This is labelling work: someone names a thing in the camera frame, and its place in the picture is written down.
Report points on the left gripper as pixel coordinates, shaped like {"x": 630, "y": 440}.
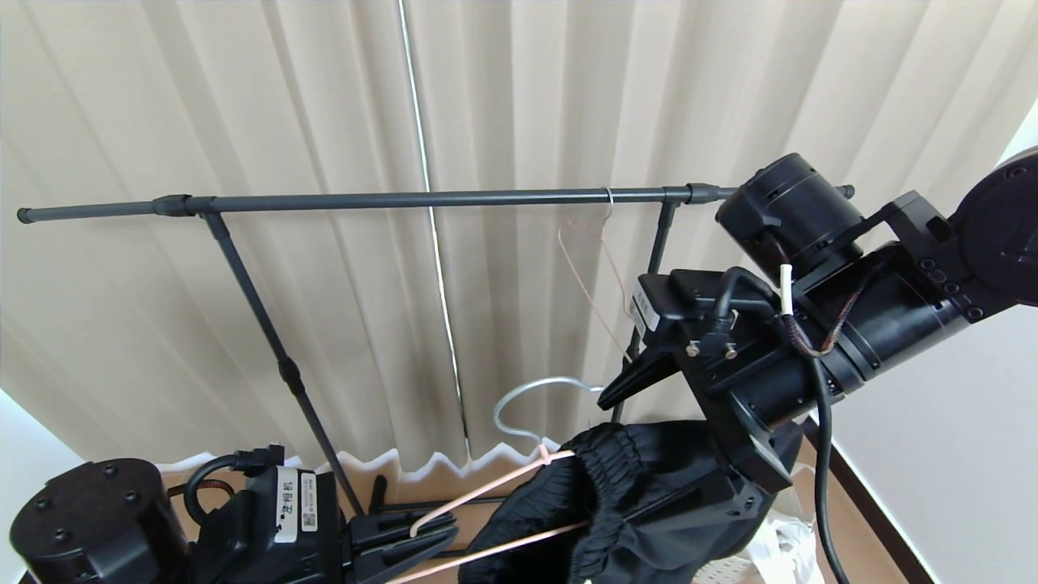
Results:
{"x": 219, "y": 543}

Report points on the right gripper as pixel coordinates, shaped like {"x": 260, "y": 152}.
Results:
{"x": 762, "y": 405}

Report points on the pink clothes hanger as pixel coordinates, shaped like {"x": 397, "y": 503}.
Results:
{"x": 609, "y": 207}
{"x": 503, "y": 483}

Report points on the black shorts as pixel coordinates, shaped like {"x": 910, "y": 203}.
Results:
{"x": 527, "y": 535}

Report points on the white shirt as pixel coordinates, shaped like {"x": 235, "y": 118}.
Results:
{"x": 782, "y": 551}

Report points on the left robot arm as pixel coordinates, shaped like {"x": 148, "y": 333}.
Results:
{"x": 89, "y": 519}

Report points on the black clothes rack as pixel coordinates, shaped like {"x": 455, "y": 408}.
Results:
{"x": 405, "y": 199}

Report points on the beige curtain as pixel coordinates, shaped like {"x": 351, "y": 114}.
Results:
{"x": 243, "y": 105}

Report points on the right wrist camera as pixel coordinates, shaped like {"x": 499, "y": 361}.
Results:
{"x": 689, "y": 300}

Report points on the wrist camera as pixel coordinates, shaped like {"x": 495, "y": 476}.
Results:
{"x": 689, "y": 300}
{"x": 259, "y": 527}

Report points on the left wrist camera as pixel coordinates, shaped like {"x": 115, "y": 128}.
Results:
{"x": 259, "y": 527}

